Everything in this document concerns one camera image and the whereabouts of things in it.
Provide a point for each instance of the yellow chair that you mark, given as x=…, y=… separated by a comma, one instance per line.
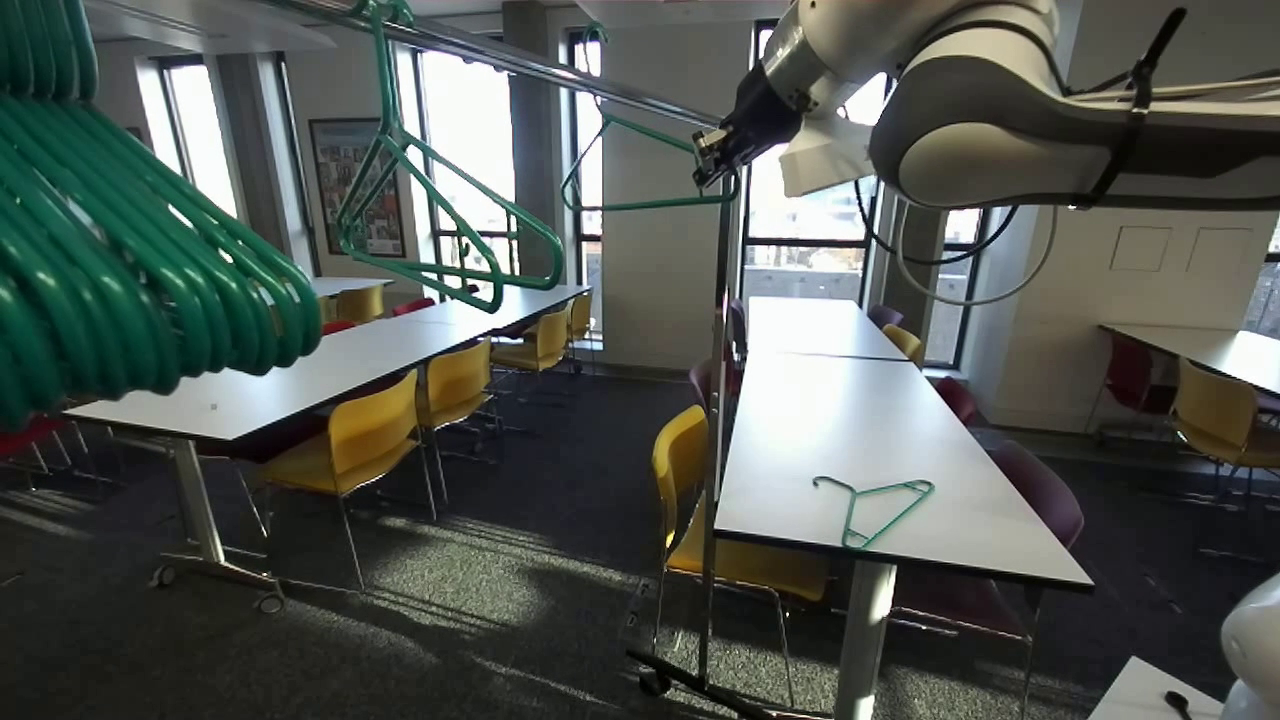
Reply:
x=1213, y=407
x=582, y=312
x=542, y=338
x=457, y=383
x=363, y=435
x=353, y=306
x=683, y=466
x=904, y=341

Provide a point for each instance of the tall black framed window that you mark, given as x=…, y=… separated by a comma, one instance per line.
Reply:
x=587, y=264
x=814, y=233
x=467, y=123
x=961, y=333
x=202, y=134

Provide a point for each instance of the red chair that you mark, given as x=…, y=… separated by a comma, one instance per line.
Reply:
x=410, y=306
x=24, y=441

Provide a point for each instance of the bunch of green coat hangers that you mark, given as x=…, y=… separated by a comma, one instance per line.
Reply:
x=104, y=264

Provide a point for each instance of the small black object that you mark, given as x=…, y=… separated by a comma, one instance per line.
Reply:
x=1179, y=701

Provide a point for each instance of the large framed wall picture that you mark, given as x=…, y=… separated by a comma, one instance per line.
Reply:
x=325, y=152

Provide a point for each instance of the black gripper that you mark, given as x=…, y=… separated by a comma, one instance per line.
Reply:
x=761, y=109

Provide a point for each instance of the metal clothes rack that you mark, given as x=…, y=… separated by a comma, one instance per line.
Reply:
x=726, y=264

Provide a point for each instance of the maroon chair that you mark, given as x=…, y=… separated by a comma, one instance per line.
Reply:
x=1132, y=372
x=958, y=396
x=1043, y=485
x=884, y=312

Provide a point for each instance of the green coat hanger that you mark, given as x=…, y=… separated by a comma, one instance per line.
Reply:
x=387, y=94
x=640, y=204
x=869, y=539

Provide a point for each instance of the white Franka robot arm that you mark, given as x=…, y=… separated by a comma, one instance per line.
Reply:
x=986, y=123

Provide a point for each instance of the white robot mounting board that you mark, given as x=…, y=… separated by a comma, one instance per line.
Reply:
x=1132, y=693

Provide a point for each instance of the white long table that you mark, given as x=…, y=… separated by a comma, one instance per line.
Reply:
x=349, y=287
x=265, y=401
x=452, y=317
x=852, y=424
x=814, y=325
x=1224, y=353

